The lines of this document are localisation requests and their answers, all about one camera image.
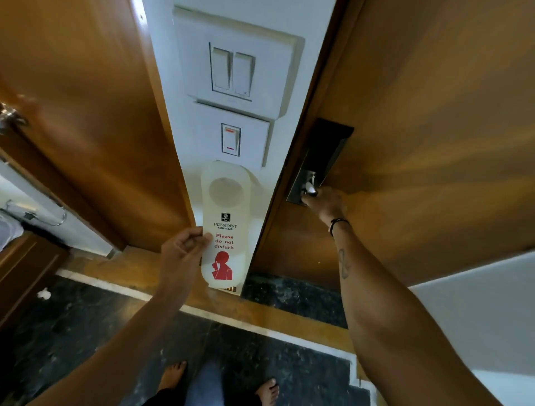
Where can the person's left foot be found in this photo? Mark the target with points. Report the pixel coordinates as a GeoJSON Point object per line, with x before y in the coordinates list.
{"type": "Point", "coordinates": [172, 375]}

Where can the brown wooden cabinet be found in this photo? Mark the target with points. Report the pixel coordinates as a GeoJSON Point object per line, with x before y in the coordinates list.
{"type": "Point", "coordinates": [25, 272]}

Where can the person's left thumb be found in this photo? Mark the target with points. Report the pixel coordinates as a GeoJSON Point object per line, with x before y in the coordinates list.
{"type": "Point", "coordinates": [199, 244]}

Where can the person's right forearm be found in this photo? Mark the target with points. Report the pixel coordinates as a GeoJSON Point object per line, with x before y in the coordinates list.
{"type": "Point", "coordinates": [388, 322]}

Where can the white paper scrap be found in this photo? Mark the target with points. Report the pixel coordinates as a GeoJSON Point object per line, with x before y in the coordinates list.
{"type": "Point", "coordinates": [44, 294]}

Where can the person's right foot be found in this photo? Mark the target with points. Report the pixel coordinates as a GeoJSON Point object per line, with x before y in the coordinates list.
{"type": "Point", "coordinates": [267, 392]}

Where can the person's foot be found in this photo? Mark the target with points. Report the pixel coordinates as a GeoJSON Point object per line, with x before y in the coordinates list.
{"type": "Point", "coordinates": [172, 375]}
{"type": "Point", "coordinates": [267, 392]}

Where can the black wrist band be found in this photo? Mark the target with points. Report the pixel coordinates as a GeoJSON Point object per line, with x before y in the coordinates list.
{"type": "Point", "coordinates": [337, 221]}

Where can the wooden door with round knob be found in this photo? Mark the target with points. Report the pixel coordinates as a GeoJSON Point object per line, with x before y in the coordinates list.
{"type": "Point", "coordinates": [83, 104]}

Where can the white single switch panel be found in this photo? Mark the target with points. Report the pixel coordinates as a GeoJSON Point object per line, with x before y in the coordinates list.
{"type": "Point", "coordinates": [246, 138]}

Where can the person's black trousers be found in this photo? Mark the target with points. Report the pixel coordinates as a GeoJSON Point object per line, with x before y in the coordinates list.
{"type": "Point", "coordinates": [165, 398]}

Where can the white towel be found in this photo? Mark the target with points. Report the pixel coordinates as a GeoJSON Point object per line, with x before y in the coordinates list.
{"type": "Point", "coordinates": [8, 232]}

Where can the silver round door knob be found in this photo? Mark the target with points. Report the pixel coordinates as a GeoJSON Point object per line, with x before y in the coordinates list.
{"type": "Point", "coordinates": [10, 117]}

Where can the person's right fingers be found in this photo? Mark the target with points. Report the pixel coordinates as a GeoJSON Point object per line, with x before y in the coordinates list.
{"type": "Point", "coordinates": [311, 200]}

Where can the wooden door with lock plate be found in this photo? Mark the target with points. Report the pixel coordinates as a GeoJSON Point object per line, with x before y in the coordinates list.
{"type": "Point", "coordinates": [418, 125]}

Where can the white double switch panel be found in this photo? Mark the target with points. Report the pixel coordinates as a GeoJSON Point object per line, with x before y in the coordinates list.
{"type": "Point", "coordinates": [238, 50]}

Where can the white door hanger sign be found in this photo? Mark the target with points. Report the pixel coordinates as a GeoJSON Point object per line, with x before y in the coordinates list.
{"type": "Point", "coordinates": [225, 234]}

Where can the person's right hand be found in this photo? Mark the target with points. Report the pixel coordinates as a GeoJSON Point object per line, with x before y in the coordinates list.
{"type": "Point", "coordinates": [328, 205]}

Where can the person's left hand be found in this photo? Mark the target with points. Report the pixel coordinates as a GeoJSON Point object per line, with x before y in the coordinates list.
{"type": "Point", "coordinates": [177, 263]}

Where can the person's left forearm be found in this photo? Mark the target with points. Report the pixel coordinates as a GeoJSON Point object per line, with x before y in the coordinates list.
{"type": "Point", "coordinates": [121, 347]}

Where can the black door lock plate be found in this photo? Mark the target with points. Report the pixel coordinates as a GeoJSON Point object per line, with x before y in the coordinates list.
{"type": "Point", "coordinates": [324, 146]}

